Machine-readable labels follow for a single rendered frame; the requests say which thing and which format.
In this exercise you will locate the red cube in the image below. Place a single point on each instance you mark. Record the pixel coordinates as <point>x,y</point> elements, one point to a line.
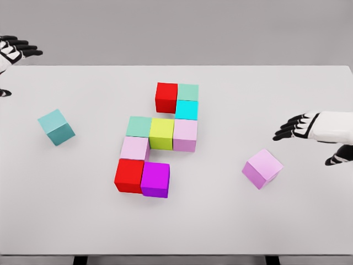
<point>166,96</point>
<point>129,175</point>

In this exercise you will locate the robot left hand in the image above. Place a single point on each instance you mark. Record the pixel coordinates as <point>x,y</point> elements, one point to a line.
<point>8,56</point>

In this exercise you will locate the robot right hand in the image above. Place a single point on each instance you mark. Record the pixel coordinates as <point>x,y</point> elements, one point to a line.
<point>331,127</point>

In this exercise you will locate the cyan cube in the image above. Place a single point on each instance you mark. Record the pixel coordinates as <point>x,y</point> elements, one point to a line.
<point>187,110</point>

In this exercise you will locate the teal cube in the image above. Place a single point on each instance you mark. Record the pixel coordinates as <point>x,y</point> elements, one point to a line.
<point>56,127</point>

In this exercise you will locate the light pink cube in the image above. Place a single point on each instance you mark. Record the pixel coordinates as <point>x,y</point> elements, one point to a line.
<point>262,169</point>
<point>184,135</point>
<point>134,148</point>

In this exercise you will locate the yellow-green cube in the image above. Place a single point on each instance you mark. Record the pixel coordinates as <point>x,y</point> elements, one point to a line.
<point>161,133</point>

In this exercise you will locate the mint green cube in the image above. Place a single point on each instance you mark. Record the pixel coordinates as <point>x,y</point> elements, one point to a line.
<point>139,126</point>
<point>188,92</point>

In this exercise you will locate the magenta cube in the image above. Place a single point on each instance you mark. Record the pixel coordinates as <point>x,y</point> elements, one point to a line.
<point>155,179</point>

